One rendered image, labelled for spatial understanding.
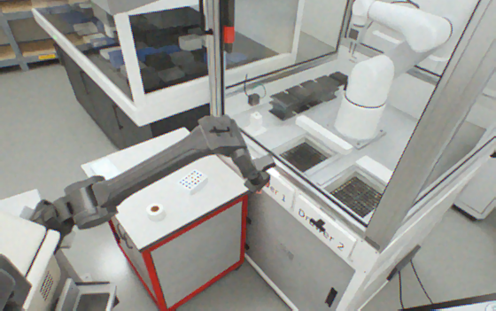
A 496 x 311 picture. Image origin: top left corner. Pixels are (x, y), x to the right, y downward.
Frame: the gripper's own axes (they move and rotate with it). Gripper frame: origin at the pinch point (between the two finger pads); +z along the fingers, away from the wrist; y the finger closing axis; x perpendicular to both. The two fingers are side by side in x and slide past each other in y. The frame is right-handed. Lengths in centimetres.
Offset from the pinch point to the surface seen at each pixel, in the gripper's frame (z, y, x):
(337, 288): 31, -10, -45
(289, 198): 1.8, 4.2, -11.4
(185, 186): -1.4, -21.9, 29.8
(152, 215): -11.5, -39.7, 23.4
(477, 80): -59, 36, -51
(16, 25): 54, -22, 420
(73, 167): 61, -75, 176
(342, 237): -0.9, 3.9, -39.2
